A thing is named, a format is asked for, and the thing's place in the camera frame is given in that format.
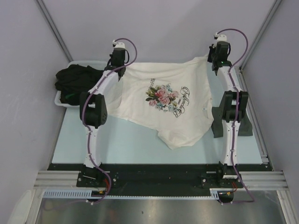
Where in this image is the white plastic basket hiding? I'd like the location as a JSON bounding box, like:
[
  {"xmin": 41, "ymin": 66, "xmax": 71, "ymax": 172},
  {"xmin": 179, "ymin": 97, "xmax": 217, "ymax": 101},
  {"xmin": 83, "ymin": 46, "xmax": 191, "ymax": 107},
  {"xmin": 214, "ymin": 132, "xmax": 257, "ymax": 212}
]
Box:
[{"xmin": 54, "ymin": 60, "xmax": 110, "ymax": 109}]

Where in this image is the white floral t-shirt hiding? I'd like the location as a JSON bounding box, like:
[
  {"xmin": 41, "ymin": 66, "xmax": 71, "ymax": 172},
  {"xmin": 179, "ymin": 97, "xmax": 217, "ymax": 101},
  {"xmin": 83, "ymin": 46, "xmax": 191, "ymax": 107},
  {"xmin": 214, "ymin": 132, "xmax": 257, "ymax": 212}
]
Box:
[{"xmin": 105, "ymin": 56, "xmax": 214, "ymax": 149}]

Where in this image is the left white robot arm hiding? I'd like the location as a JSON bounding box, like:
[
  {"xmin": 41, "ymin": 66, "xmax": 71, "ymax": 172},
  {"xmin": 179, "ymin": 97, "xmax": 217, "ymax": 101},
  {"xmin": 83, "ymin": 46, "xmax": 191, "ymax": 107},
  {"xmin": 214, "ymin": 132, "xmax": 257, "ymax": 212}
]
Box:
[{"xmin": 79, "ymin": 42, "xmax": 127, "ymax": 187}]

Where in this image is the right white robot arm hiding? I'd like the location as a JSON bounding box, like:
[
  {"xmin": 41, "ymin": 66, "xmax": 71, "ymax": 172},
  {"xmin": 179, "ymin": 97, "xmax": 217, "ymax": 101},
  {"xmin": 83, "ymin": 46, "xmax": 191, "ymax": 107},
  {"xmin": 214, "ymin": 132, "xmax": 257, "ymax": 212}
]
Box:
[{"xmin": 207, "ymin": 40, "xmax": 249, "ymax": 187}]

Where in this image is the black t-shirt pile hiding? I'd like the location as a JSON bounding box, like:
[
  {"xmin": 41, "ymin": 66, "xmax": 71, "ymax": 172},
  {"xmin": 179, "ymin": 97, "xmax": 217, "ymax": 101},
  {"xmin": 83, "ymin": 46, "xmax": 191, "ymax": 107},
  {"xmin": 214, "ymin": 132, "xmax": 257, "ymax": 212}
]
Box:
[{"xmin": 55, "ymin": 64, "xmax": 103, "ymax": 106}]

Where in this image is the folded dark grey t-shirt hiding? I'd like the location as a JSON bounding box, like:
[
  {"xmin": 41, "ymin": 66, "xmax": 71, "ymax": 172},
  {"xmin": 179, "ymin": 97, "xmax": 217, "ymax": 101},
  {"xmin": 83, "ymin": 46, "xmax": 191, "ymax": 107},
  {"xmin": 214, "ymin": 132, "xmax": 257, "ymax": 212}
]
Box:
[{"xmin": 211, "ymin": 107, "xmax": 253, "ymax": 138}]

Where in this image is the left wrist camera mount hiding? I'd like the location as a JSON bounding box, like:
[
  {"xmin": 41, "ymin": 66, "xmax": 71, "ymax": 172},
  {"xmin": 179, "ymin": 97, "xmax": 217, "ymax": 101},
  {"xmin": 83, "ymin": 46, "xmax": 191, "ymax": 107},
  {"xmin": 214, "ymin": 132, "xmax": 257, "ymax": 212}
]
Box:
[{"xmin": 112, "ymin": 40, "xmax": 126, "ymax": 49}]

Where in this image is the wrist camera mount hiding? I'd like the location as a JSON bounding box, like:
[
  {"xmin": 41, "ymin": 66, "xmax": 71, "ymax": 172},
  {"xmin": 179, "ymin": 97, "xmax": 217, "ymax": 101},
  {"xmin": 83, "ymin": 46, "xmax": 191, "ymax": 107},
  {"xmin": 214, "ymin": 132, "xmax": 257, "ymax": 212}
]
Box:
[
  {"xmin": 214, "ymin": 33, "xmax": 227, "ymax": 42},
  {"xmin": 112, "ymin": 40, "xmax": 126, "ymax": 49}
]

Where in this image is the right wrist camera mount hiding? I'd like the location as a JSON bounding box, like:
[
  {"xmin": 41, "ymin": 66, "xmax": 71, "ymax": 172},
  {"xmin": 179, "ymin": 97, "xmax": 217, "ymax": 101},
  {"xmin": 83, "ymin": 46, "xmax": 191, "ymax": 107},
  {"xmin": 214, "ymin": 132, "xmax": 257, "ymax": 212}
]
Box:
[{"xmin": 214, "ymin": 33, "xmax": 227, "ymax": 42}]

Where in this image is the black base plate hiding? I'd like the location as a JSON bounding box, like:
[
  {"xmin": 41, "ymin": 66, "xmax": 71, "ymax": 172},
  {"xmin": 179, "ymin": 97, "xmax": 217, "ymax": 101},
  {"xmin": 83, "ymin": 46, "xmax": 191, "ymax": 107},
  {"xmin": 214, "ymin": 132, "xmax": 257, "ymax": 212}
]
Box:
[{"xmin": 48, "ymin": 163, "xmax": 273, "ymax": 196}]

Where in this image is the aluminium frame rail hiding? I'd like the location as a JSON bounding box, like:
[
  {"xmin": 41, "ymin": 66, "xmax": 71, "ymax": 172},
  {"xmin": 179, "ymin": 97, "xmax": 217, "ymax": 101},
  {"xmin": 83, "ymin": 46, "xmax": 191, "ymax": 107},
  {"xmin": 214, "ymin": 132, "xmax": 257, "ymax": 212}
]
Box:
[{"xmin": 34, "ymin": 171, "xmax": 289, "ymax": 190}]

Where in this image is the white slotted cable duct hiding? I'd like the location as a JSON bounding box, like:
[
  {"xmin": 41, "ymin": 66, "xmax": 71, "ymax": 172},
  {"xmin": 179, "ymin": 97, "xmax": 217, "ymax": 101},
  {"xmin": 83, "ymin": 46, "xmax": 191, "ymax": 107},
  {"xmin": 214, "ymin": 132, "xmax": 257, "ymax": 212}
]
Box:
[{"xmin": 43, "ymin": 189, "xmax": 219, "ymax": 200}]

